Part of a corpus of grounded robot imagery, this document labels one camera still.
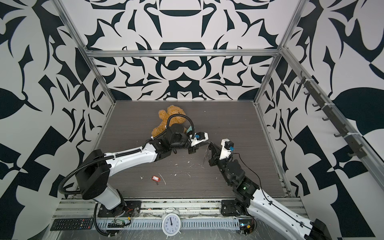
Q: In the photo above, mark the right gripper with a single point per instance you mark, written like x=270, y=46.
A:
x=215, y=159

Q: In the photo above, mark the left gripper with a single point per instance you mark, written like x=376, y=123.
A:
x=192, y=146

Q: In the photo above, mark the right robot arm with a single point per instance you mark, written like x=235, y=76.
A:
x=258, y=204

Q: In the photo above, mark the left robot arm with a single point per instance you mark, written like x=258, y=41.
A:
x=91, y=179

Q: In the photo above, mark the brown teddy bear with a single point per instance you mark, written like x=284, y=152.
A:
x=165, y=115

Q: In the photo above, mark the red key tag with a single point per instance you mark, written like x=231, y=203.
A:
x=156, y=179

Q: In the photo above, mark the white alarm clock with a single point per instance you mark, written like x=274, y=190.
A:
x=171, y=222

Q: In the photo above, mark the green electronics module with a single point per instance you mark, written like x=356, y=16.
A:
x=247, y=228

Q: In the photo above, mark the small circuit board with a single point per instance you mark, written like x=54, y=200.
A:
x=119, y=223

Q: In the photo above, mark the black remote control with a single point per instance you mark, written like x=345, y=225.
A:
x=72, y=224

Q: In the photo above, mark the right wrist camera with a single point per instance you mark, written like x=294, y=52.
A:
x=227, y=149

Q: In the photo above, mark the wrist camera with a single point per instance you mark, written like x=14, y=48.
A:
x=227, y=149
x=200, y=139

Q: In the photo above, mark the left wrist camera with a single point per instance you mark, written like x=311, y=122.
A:
x=200, y=139

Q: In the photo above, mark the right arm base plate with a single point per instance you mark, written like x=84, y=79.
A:
x=231, y=208

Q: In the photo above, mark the white cable duct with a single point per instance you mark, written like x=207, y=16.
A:
x=185, y=224

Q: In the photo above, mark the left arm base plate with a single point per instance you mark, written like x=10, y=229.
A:
x=130, y=209

